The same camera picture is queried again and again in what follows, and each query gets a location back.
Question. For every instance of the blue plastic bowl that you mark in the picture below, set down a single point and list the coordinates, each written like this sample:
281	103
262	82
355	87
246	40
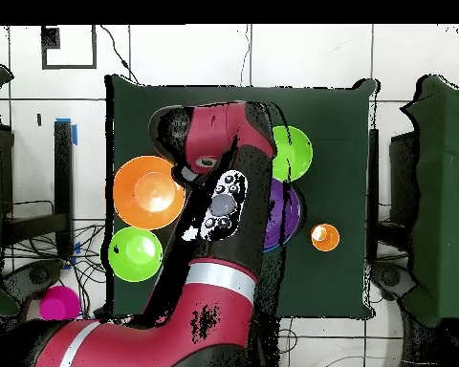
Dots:
271	249

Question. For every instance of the purple plastic bowl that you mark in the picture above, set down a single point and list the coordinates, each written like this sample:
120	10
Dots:
287	214

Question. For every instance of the black box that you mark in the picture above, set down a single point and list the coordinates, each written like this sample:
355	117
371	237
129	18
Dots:
403	172
6	168

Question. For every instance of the dark square floor frame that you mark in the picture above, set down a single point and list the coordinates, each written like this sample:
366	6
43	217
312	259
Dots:
49	38

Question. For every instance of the dark green tablecloth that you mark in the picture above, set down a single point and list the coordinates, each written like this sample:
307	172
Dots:
329	114

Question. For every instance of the black stand with blue tape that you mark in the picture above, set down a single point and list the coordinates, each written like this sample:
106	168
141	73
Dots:
63	172

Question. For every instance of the orange plastic cup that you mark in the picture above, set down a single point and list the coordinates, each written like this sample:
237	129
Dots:
325	237

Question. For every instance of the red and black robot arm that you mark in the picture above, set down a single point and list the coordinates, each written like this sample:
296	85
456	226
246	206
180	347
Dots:
214	126

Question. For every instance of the green plastic bowl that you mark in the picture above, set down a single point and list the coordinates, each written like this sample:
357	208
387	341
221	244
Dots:
298	153
135	254

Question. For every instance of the pink plastic cup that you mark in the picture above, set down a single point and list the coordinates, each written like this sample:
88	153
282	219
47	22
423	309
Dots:
59	304

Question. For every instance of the large orange plastic bowl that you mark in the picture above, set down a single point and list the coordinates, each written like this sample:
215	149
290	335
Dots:
145	192

